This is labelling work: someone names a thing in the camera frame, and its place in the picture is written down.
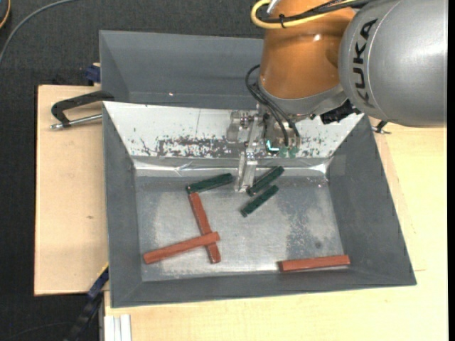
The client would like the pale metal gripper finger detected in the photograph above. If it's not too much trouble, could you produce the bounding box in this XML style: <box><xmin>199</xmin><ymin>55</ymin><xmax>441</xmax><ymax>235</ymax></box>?
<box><xmin>243</xmin><ymin>158</ymin><xmax>258</xmax><ymax>194</ymax></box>
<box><xmin>235</xmin><ymin>152</ymin><xmax>249</xmax><ymax>192</ymax></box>

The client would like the pale wood board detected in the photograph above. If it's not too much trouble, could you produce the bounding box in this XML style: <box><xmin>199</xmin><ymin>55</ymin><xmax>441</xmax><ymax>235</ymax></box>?
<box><xmin>33</xmin><ymin>84</ymin><xmax>109</xmax><ymax>297</ymax></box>

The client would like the dark green flat block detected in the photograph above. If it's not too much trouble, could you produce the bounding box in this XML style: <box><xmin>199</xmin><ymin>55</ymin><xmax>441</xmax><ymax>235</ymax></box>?
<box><xmin>240</xmin><ymin>184</ymin><xmax>280</xmax><ymax>218</ymax></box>
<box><xmin>186</xmin><ymin>173</ymin><xmax>235</xmax><ymax>195</ymax></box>
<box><xmin>246</xmin><ymin>165</ymin><xmax>286</xmax><ymax>197</ymax></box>

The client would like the black cylinder on white bracket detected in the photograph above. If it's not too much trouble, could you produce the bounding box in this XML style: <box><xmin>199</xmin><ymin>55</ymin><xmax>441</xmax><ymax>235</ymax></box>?
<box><xmin>309</xmin><ymin>102</ymin><xmax>361</xmax><ymax>125</ymax></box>

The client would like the red-brown flat block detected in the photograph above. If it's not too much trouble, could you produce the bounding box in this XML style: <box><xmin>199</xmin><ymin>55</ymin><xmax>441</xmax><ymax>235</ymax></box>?
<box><xmin>142</xmin><ymin>231</ymin><xmax>221</xmax><ymax>266</ymax></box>
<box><xmin>188</xmin><ymin>191</ymin><xmax>223</xmax><ymax>265</ymax></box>
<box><xmin>277</xmin><ymin>254</ymin><xmax>351</xmax><ymax>274</ymax></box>

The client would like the grey metal bin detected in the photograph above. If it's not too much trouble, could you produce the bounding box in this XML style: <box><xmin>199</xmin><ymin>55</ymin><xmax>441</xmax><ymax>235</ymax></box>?
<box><xmin>98</xmin><ymin>29</ymin><xmax>418</xmax><ymax>309</ymax></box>

